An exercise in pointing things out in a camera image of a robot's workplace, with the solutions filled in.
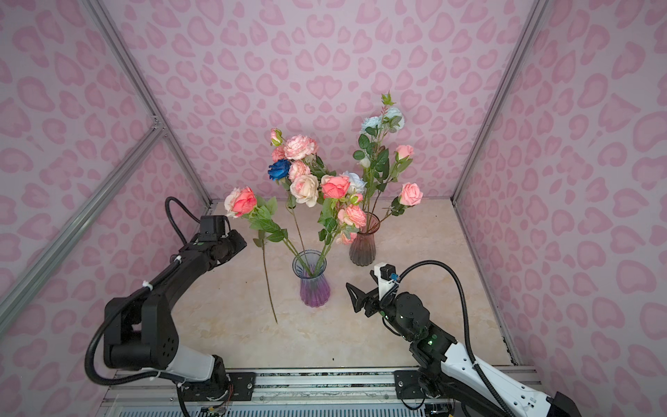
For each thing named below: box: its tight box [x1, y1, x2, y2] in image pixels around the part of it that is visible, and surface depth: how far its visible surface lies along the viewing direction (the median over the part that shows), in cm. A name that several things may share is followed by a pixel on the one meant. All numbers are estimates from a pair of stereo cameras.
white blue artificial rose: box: [342, 170, 368, 196], surface depth 66 cm
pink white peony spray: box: [270, 127, 337, 208], surface depth 66 cm
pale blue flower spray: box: [352, 92, 405, 232], surface depth 81 cm
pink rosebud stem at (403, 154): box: [371, 144, 415, 219], surface depth 80 cm
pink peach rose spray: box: [335, 193, 368, 246], surface depth 63 cm
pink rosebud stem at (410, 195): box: [376, 182, 424, 226], surface depth 64 cm
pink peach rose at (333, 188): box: [314, 174, 351, 275], surface depth 64 cm
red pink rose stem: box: [224, 185, 311, 272], surface depth 67 cm
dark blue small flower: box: [267, 158, 307, 257], surface depth 72 cm
